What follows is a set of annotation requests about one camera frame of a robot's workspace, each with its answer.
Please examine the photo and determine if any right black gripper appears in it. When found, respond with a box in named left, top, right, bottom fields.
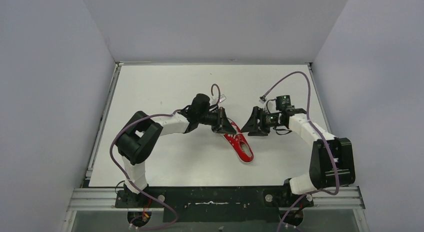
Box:
left=241, top=106, right=284, bottom=136

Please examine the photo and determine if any white shoelace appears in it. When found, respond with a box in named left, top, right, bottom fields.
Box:
left=224, top=119, right=248, bottom=146

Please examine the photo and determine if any red sneaker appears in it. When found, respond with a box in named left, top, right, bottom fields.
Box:
left=223, top=134, right=254, bottom=164

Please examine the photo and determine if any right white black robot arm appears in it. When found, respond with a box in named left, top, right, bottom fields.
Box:
left=241, top=95, right=356, bottom=206

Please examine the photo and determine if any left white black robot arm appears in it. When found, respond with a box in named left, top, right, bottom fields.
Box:
left=111, top=93, right=237, bottom=206

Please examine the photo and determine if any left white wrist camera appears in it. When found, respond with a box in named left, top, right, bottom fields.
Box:
left=210, top=94, right=227, bottom=105

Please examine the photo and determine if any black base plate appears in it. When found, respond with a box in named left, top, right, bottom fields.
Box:
left=114, top=185, right=314, bottom=225

